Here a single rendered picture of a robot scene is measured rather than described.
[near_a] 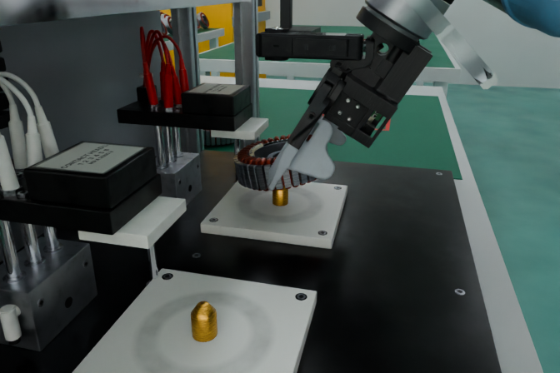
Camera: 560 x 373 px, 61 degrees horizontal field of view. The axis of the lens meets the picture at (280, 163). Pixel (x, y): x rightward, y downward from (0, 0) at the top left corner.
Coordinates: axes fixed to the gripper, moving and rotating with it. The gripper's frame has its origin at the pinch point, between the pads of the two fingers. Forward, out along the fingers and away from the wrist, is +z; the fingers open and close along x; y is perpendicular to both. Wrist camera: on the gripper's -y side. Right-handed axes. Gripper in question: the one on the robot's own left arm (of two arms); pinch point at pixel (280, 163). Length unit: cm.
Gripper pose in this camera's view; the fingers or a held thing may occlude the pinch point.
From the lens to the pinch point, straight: 56.8
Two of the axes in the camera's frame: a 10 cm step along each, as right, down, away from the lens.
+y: 8.4, 5.4, -0.2
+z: -4.9, 7.7, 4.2
